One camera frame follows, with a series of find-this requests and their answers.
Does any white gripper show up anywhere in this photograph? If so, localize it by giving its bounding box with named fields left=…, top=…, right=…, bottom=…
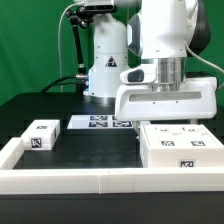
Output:
left=115, top=77, right=217, bottom=140

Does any white door panel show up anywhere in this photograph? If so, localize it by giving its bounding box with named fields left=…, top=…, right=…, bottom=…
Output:
left=145, top=125, right=183, bottom=148
left=181, top=125, right=223, bottom=148

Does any white cabinet body box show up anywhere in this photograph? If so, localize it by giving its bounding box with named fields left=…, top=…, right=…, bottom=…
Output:
left=140, top=125, right=224, bottom=168

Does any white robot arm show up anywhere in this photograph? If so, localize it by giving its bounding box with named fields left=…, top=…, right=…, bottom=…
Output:
left=85, top=0, right=217, bottom=124

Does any white cabinet top block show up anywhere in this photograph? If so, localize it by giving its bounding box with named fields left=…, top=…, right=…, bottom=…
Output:
left=21, top=120, right=60, bottom=151

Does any white U-shaped fence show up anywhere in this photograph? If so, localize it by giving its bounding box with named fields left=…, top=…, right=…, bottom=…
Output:
left=0, top=138, right=224, bottom=195

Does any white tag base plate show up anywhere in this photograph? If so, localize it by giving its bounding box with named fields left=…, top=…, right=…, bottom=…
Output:
left=66, top=114, right=151, bottom=130

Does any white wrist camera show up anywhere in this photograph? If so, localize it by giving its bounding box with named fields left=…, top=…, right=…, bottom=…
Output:
left=120, top=69, right=156, bottom=85

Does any black cable bundle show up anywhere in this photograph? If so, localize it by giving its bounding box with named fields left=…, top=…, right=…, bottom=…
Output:
left=40, top=75, right=90, bottom=94

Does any white cable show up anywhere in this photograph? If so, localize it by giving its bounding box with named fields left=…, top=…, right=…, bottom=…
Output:
left=57, top=1, right=84, bottom=94

